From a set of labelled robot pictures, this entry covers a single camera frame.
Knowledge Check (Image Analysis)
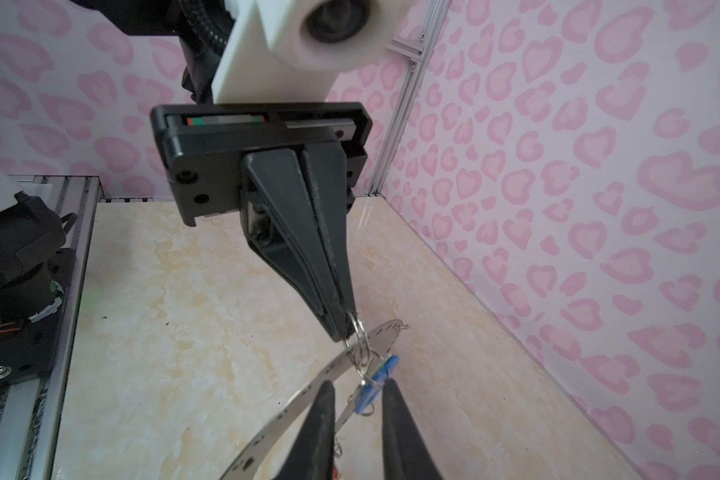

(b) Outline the key with blue tag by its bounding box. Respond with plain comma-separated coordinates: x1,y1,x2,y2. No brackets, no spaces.
353,355,399,415

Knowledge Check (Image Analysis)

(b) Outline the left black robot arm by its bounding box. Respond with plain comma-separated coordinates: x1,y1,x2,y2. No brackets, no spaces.
86,1,372,342

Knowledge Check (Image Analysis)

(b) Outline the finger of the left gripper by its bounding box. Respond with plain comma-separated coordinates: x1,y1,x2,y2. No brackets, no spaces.
303,141,356,318
240,148,351,342

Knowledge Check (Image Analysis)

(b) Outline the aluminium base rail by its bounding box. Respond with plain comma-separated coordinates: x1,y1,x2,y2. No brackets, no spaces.
0,172,102,479

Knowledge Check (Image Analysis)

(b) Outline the small split key ring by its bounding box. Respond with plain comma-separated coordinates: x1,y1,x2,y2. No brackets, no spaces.
343,309,373,372

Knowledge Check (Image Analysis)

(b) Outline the perforated metal ring disc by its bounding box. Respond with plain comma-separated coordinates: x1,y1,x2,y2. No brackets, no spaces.
222,319,408,479

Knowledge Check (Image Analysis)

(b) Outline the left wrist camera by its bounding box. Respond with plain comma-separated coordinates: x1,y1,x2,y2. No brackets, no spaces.
211,0,413,104

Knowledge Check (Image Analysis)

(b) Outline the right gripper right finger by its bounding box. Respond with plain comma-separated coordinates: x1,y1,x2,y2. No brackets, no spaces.
382,379,443,480

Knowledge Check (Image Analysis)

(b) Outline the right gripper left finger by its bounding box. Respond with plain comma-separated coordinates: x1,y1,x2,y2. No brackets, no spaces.
275,380,335,480

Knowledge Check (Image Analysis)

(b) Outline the left corner aluminium post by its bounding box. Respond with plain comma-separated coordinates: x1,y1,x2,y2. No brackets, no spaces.
364,0,451,196

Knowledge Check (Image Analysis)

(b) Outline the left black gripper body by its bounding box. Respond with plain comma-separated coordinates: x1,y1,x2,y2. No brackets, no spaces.
150,102,372,227

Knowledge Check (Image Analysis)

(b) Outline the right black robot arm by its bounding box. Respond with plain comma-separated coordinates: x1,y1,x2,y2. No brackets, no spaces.
0,171,439,479

